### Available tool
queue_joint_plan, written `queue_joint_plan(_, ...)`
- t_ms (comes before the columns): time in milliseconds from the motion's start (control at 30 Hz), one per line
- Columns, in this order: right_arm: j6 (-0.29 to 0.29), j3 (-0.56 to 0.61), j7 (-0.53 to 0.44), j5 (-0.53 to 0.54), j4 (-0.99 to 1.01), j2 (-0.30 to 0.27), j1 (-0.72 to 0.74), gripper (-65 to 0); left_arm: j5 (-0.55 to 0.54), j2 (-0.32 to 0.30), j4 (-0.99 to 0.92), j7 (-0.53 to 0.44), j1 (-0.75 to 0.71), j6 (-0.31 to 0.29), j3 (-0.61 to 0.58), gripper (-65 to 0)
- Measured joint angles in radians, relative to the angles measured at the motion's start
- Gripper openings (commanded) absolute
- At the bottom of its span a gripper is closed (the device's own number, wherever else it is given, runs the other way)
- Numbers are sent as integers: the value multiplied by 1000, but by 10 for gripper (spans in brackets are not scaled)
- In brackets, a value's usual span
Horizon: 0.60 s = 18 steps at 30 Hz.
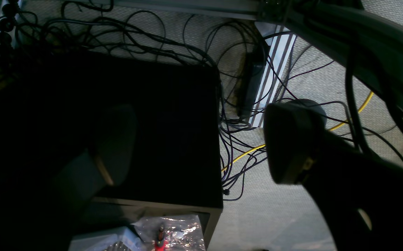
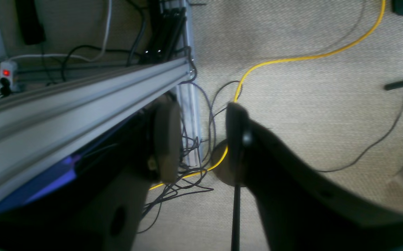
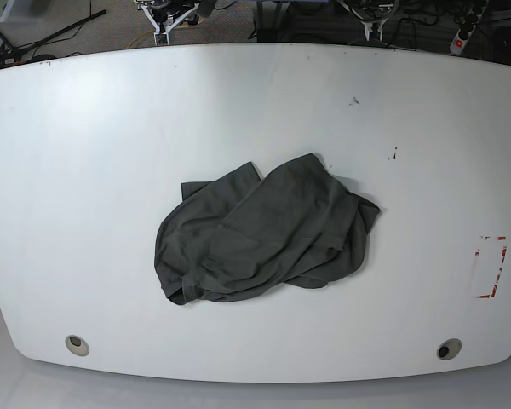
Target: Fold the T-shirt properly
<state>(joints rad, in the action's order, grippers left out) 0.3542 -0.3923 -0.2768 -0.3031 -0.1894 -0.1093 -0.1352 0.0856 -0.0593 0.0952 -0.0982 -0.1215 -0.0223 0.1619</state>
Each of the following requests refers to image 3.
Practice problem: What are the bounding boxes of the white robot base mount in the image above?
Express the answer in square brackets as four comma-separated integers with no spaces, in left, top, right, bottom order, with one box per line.
[135,0,199,46]
[337,0,399,41]

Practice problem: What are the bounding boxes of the left table cable grommet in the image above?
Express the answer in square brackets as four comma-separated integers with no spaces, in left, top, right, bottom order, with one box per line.
[65,335,90,357]

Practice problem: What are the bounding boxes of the table cable grommet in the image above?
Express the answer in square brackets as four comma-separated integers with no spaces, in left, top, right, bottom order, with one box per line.
[437,338,462,360]
[65,335,90,357]

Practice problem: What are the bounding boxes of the dark grey T-shirt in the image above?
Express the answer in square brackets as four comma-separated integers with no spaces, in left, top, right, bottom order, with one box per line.
[154,154,381,306]

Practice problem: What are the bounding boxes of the red tape rectangle marking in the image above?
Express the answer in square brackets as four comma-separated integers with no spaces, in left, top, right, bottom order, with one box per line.
[470,236,508,300]

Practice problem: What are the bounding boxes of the yellow cable on floor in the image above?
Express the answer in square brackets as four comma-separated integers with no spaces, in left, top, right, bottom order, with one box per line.
[126,16,205,50]

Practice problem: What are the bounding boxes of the right table cable grommet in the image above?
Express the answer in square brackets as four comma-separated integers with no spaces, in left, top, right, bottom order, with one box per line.
[437,338,462,360]

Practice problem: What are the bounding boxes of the black tripod stand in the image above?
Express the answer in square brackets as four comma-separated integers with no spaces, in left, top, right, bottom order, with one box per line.
[0,9,107,72]

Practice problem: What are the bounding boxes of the white power strip red switch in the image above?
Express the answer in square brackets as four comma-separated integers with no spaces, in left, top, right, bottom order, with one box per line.
[450,0,489,55]

